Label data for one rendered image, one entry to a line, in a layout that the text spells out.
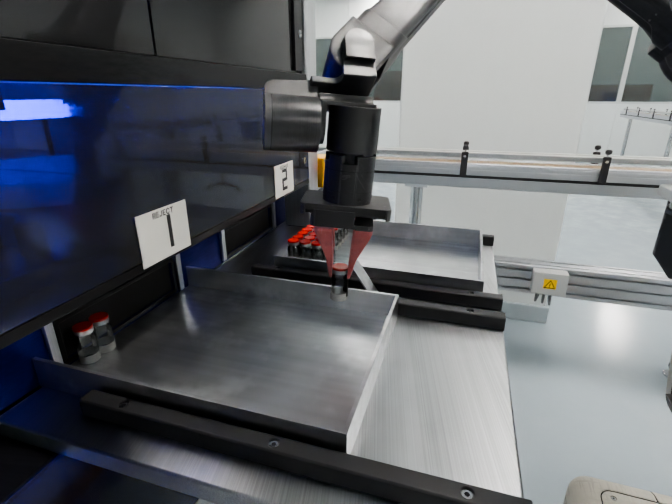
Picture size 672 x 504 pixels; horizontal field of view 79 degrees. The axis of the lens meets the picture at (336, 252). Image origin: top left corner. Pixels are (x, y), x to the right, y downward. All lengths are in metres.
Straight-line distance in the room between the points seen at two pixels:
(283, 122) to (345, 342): 0.27
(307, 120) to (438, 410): 0.32
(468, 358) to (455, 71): 1.83
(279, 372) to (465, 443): 0.20
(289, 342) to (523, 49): 1.92
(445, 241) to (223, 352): 0.54
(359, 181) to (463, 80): 1.80
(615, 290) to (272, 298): 1.47
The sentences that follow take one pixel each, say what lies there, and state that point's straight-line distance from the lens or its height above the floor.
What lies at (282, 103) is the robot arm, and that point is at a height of 1.16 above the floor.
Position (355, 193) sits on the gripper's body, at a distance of 0.46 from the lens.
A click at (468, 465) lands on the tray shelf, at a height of 0.88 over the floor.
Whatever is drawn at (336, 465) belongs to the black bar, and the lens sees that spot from 0.36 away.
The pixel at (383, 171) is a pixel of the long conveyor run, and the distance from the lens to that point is 1.67.
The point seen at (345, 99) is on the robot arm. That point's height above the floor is 1.17.
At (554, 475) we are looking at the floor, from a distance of 1.70.
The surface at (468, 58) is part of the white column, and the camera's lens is 2.23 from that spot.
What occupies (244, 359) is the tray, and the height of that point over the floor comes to 0.88.
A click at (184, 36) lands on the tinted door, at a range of 0.59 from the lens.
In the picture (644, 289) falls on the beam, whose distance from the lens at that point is 1.89.
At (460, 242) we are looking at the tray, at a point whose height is 0.88.
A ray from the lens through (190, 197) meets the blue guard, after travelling 0.56.
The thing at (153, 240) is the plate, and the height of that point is 1.02.
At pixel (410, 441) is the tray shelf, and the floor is 0.88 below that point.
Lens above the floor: 1.17
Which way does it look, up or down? 21 degrees down
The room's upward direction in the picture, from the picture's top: straight up
